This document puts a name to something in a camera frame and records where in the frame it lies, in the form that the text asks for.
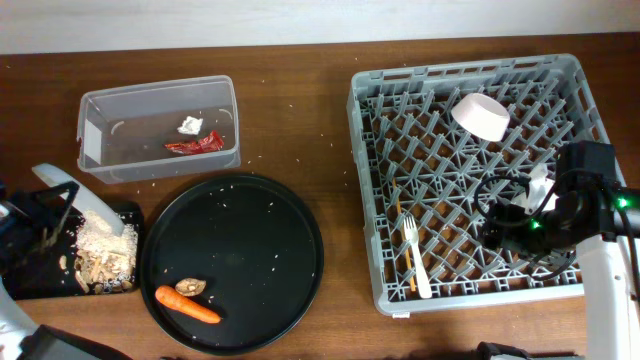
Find grey plate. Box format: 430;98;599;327
32;163;124;236

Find wooden chopstick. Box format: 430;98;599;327
392;178;417;292

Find white tissue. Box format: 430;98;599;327
177;116;203;136

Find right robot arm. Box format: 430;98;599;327
479;140;639;359

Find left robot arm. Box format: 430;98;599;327
1;181;127;360

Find clear plastic bin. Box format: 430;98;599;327
77;75;241;184

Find peanut shells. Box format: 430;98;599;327
58;250;135;295

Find rice pile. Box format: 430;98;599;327
76;211;138;273

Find orange carrot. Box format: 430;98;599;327
155;285;221;324

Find black rectangular tray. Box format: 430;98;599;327
2;199;146;301

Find white plastic fork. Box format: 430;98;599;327
403;214;432;299

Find grey dishwasher rack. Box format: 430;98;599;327
347;54;611;317

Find cream cup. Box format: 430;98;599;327
511;163;558;215

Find brown nut shell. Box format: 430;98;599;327
175;278;206;297

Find black round tray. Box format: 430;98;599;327
139;174;324;356

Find pink bowl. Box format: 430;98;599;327
451;93;510;142

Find red snack wrapper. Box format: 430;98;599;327
164;131;224;155

